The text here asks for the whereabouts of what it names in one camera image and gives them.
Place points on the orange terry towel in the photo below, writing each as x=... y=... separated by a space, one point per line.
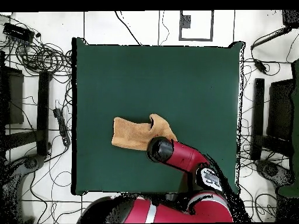
x=130 y=135

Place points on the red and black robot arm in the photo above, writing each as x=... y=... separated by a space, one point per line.
x=184 y=154

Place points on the dark flat panel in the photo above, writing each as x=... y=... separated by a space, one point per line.
x=15 y=98
x=280 y=109

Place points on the dark green table cloth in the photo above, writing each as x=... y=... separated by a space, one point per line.
x=151 y=70

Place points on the black power strip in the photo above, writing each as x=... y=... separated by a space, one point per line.
x=62 y=126

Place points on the black stand bar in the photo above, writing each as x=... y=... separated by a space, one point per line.
x=43 y=112
x=258 y=116

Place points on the dark grey square plate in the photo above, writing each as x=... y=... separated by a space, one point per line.
x=185 y=21

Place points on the black power adapter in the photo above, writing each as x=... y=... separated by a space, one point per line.
x=260 y=66

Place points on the black pole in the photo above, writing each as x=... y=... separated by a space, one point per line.
x=268 y=38

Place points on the black hub box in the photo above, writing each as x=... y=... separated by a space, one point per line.
x=18 y=32

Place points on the black speckled box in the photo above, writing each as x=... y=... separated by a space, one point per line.
x=290 y=17

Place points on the grey square floor frame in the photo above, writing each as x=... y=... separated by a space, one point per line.
x=196 y=39

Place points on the grey pedestal leg with caster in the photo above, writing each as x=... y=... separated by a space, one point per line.
x=272 y=171
x=30 y=163

